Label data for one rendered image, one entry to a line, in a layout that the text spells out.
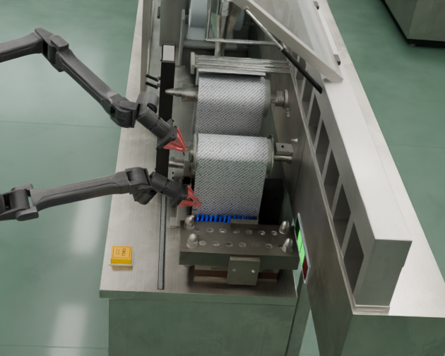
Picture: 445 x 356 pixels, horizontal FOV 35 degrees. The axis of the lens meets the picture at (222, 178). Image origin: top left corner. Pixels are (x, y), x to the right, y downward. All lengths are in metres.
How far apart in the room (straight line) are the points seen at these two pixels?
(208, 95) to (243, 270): 0.62
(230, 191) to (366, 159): 0.78
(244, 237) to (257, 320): 0.29
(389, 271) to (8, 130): 3.60
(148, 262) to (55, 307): 1.18
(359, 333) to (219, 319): 0.87
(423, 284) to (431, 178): 3.11
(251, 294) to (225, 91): 0.71
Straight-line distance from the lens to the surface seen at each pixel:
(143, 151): 3.00
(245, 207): 2.46
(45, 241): 3.93
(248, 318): 2.47
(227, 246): 2.36
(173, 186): 2.38
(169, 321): 2.47
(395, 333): 1.71
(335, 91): 2.02
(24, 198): 2.31
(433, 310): 1.72
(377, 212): 1.58
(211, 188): 2.41
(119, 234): 2.58
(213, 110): 2.51
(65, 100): 5.15
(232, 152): 2.34
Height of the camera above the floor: 2.58
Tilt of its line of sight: 36 degrees down
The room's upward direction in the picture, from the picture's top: 7 degrees clockwise
